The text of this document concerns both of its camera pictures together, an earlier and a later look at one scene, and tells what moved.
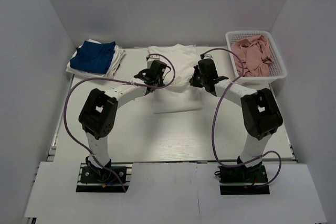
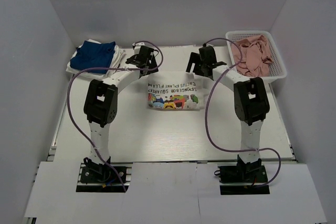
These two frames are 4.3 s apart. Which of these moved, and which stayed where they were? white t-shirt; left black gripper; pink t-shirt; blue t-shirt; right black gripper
Moved: white t-shirt; left black gripper; right black gripper
Stayed: blue t-shirt; pink t-shirt
